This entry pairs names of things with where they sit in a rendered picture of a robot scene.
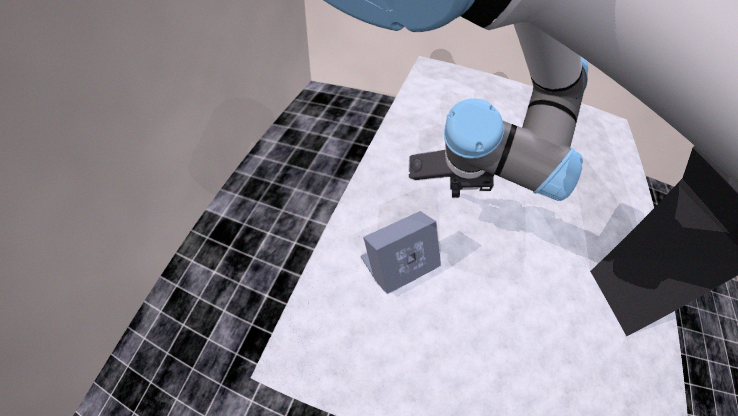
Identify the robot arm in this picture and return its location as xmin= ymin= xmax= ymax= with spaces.
xmin=324 ymin=0 xmax=738 ymax=201

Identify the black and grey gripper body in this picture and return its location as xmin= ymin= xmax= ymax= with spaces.
xmin=450 ymin=171 xmax=494 ymax=191

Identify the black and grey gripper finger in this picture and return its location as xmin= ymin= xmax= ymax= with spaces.
xmin=451 ymin=187 xmax=479 ymax=198

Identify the dark grey panel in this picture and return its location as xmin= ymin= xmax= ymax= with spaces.
xmin=361 ymin=211 xmax=441 ymax=294

